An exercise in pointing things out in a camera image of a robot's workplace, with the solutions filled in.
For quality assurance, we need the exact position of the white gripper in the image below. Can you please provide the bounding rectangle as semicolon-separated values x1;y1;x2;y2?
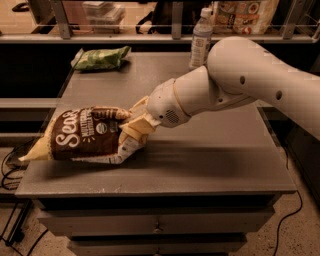
71;78;192;166

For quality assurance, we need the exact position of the brown sea salt chip bag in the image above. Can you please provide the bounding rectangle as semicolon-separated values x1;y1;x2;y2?
19;106;131;163

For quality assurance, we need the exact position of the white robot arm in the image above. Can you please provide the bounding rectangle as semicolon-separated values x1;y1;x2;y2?
75;36;320;164

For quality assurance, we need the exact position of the green jalapeno chip bag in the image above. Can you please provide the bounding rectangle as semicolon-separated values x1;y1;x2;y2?
71;46;131;71

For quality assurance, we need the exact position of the colourful snack bag on shelf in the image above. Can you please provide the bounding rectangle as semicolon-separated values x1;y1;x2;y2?
213;0;279;35

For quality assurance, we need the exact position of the clear plastic water bottle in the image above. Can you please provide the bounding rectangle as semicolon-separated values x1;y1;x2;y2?
189;8;213;70

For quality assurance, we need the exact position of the clear plastic container on shelf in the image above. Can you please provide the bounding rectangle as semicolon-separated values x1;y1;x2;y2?
82;1;126;34

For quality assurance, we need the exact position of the round drawer knob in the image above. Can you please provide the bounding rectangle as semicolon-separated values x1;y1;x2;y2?
153;222;163;234

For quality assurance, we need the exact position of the black cables left floor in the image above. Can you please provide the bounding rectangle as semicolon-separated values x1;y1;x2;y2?
0;138;50;256

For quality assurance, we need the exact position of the metal shelf rail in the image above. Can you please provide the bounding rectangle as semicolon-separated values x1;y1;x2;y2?
0;0;320;44

